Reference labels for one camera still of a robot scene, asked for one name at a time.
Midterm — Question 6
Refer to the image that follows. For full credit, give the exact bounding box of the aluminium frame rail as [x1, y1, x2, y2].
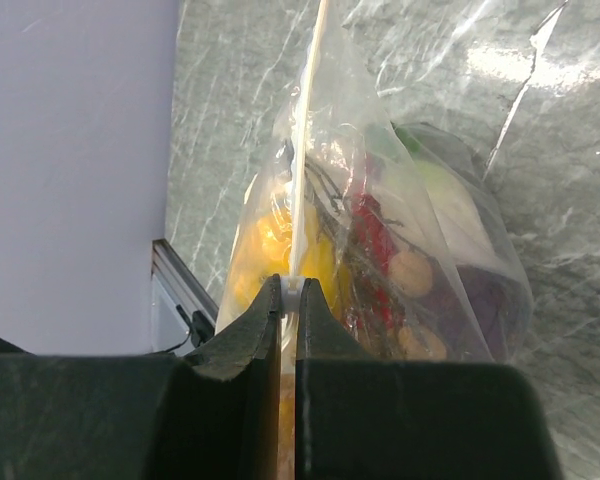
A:
[150, 239, 218, 356]

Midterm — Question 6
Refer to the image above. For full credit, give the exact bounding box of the clear dotted zip bag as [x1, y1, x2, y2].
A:
[214, 0, 535, 364]

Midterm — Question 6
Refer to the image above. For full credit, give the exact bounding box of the white radish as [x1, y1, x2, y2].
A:
[394, 123, 497, 269]

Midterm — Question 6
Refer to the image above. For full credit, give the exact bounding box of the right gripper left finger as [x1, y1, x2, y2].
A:
[0, 276, 283, 479]

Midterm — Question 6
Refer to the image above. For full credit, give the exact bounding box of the yellow apple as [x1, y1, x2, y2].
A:
[219, 204, 351, 323]

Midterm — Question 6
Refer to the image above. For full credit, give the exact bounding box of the red chili pepper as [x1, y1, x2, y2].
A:
[350, 191, 397, 333]

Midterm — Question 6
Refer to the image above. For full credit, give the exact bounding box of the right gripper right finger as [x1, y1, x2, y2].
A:
[295, 279, 563, 479]

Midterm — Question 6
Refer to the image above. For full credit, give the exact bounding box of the dark red onion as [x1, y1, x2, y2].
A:
[421, 265, 532, 362]

